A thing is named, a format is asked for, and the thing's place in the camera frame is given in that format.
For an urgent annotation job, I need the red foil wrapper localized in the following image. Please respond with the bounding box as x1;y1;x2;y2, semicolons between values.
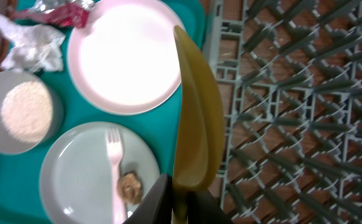
9;0;95;29

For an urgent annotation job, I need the yellow spoon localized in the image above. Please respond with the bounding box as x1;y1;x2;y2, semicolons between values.
173;26;225;223

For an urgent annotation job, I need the grey bowl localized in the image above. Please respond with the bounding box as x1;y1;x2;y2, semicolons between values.
0;71;65;155

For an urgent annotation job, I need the brown food scrap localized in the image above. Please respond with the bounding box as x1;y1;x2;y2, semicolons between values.
117;171;143;205

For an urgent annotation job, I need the pink fork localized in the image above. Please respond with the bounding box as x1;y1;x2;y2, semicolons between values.
105;128;127;224

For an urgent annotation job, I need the grey plate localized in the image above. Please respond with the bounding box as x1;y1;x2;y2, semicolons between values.
39;122;160;224

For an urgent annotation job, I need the teal serving tray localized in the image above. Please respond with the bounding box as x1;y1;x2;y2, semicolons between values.
0;0;207;224

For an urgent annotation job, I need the grey dishwasher rack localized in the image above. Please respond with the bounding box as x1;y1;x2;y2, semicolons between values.
204;0;362;223

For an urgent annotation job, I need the crumpled white napkin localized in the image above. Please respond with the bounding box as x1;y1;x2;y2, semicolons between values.
0;14;65;73

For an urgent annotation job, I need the pink plate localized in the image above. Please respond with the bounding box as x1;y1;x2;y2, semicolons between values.
67;0;184;115

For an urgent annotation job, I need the white rice portion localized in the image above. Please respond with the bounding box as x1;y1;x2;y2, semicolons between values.
0;81;53;143

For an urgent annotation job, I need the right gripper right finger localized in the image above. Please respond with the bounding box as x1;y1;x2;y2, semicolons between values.
187;190;233;224

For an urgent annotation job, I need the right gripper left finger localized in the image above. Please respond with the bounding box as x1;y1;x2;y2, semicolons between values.
124;174;173;224

